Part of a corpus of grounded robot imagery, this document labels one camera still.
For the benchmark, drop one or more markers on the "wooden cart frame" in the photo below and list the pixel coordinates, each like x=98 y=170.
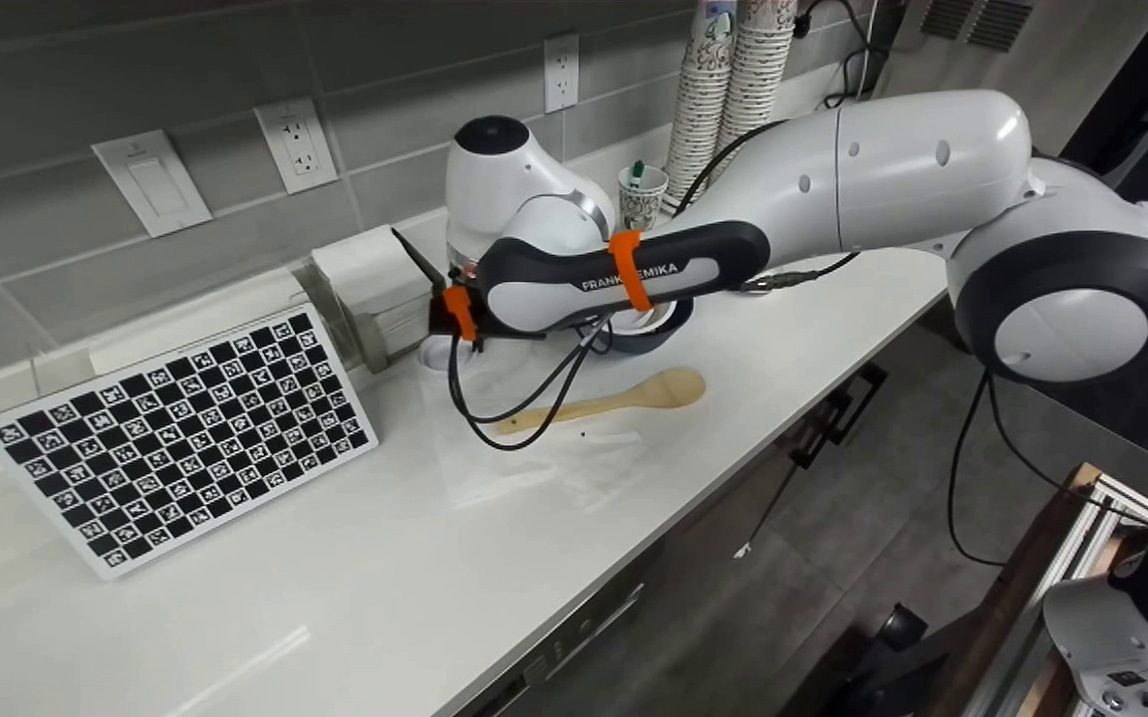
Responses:
x=1013 y=581

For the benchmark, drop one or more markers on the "white wall power outlet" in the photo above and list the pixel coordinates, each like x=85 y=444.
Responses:
x=295 y=144
x=558 y=73

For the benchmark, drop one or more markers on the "black white checkerboard calibration board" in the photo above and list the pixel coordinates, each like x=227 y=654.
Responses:
x=176 y=439

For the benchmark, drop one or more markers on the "white wall switch plate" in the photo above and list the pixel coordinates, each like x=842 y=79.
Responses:
x=152 y=184

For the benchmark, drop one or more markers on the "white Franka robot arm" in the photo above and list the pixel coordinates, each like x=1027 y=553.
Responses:
x=919 y=171

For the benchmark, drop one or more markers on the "grey robot base with lights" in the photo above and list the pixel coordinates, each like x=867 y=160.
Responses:
x=1133 y=637

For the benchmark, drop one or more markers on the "dark blue bowl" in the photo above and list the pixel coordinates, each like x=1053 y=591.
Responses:
x=661 y=330

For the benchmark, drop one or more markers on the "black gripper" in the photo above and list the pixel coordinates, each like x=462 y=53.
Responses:
x=439 y=312

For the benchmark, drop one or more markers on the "white napkin dispenser box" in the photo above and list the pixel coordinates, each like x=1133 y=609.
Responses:
x=361 y=285

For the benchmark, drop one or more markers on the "wooden spoon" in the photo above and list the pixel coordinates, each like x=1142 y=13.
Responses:
x=667 y=389

